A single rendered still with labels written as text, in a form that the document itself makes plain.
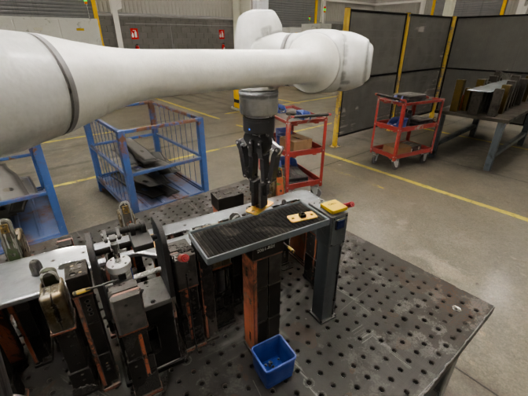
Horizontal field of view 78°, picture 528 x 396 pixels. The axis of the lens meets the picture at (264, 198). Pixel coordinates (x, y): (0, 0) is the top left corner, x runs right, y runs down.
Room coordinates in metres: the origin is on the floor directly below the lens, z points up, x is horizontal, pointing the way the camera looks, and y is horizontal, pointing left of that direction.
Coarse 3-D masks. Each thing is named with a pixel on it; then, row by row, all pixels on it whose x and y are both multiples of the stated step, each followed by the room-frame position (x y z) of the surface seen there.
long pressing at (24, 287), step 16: (288, 192) 1.32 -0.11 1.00; (304, 192) 1.32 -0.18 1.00; (240, 208) 1.17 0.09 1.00; (176, 224) 1.04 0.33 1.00; (192, 224) 1.04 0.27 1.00; (208, 224) 1.05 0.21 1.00; (128, 240) 0.93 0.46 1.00; (32, 256) 0.85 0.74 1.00; (48, 256) 0.84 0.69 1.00; (64, 256) 0.84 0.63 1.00; (80, 256) 0.84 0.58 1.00; (144, 256) 0.86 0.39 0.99; (0, 272) 0.77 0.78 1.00; (16, 272) 0.77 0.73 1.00; (0, 288) 0.70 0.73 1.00; (16, 288) 0.70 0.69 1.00; (32, 288) 0.70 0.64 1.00; (0, 304) 0.63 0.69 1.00; (16, 304) 0.65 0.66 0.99
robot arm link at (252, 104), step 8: (240, 96) 0.74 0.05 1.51; (248, 96) 0.72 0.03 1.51; (256, 96) 0.72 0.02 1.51; (264, 96) 0.72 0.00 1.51; (272, 96) 0.73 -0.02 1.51; (240, 104) 0.75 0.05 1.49; (248, 104) 0.73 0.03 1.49; (256, 104) 0.72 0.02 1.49; (264, 104) 0.72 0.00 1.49; (272, 104) 0.73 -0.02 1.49; (240, 112) 0.75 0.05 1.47; (248, 112) 0.73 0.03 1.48; (256, 112) 0.72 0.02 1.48; (264, 112) 0.72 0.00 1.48; (272, 112) 0.73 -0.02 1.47
